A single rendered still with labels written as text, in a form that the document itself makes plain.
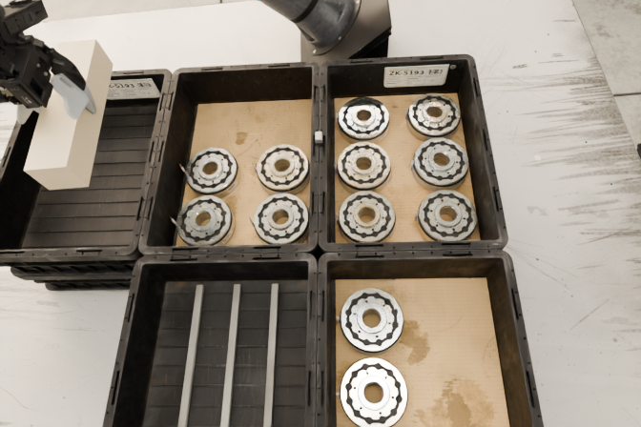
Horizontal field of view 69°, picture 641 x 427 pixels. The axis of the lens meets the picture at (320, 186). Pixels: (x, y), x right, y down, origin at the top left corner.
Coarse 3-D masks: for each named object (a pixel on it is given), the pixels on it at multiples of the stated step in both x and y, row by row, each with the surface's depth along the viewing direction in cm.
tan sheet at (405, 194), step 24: (384, 96) 100; (408, 96) 99; (456, 96) 98; (336, 120) 98; (336, 144) 95; (384, 144) 94; (408, 144) 94; (336, 168) 93; (360, 168) 92; (408, 168) 91; (336, 192) 90; (384, 192) 89; (408, 192) 89; (432, 192) 89; (408, 216) 87; (336, 240) 86; (408, 240) 85
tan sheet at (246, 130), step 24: (216, 120) 100; (240, 120) 100; (264, 120) 99; (288, 120) 99; (192, 144) 98; (216, 144) 98; (240, 144) 97; (264, 144) 97; (288, 144) 96; (240, 168) 94; (192, 192) 93; (240, 192) 92; (264, 192) 91; (240, 216) 89; (240, 240) 87
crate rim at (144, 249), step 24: (192, 72) 94; (216, 72) 94; (312, 72) 92; (168, 96) 92; (312, 96) 89; (168, 120) 89; (312, 120) 86; (312, 144) 84; (312, 168) 82; (312, 192) 79; (144, 216) 80; (312, 216) 77; (144, 240) 78; (312, 240) 75
